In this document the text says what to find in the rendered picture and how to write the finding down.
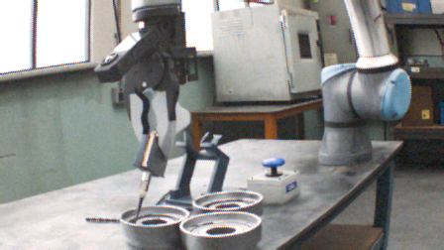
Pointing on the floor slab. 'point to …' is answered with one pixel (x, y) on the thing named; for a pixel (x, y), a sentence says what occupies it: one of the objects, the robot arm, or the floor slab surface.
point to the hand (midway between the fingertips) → (154, 148)
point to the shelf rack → (415, 75)
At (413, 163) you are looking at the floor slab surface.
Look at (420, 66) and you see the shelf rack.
